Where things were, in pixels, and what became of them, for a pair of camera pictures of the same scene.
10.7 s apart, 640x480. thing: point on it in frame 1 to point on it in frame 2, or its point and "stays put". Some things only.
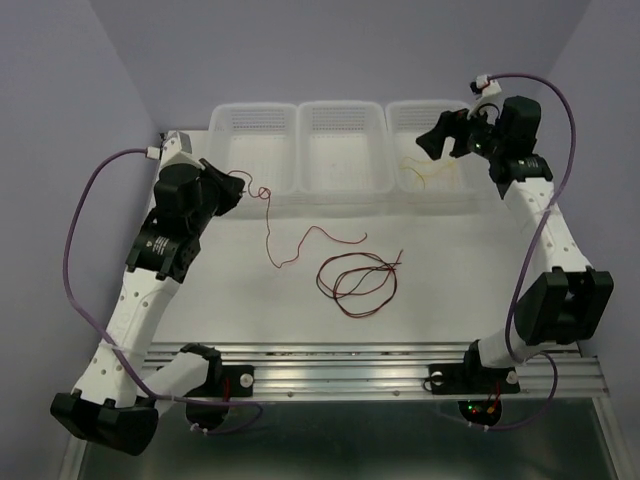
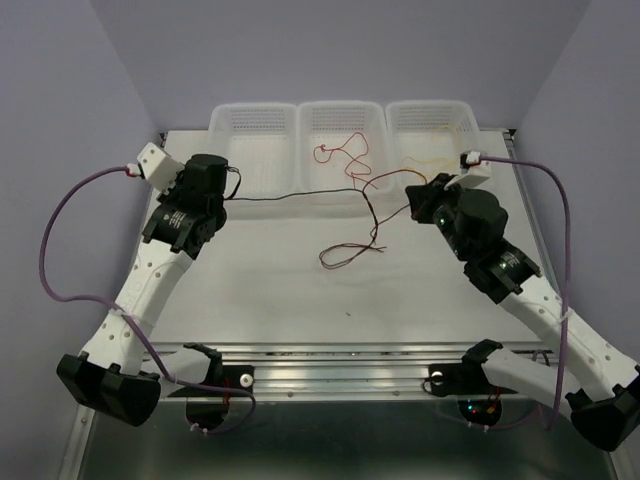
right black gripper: [432, 140] to [423, 196]
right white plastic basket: [412, 175] stays put
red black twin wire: [391, 265] to [339, 254]
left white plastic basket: [257, 142] stays put
